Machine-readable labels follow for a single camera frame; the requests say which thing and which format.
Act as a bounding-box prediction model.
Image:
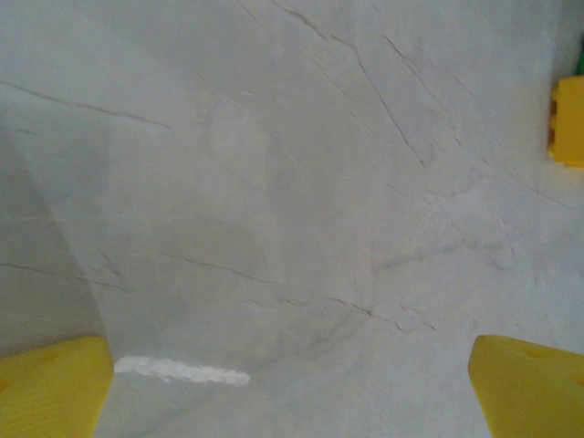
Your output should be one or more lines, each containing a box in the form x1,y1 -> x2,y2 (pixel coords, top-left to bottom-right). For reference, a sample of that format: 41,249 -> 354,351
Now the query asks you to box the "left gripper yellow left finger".
0,336 -> 114,438

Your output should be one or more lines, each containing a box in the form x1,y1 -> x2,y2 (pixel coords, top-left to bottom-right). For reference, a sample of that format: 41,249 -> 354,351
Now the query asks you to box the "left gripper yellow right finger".
468,334 -> 584,438

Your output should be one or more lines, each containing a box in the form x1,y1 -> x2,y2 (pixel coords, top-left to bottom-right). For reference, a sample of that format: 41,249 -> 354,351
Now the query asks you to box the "yellow lego brick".
547,76 -> 584,172

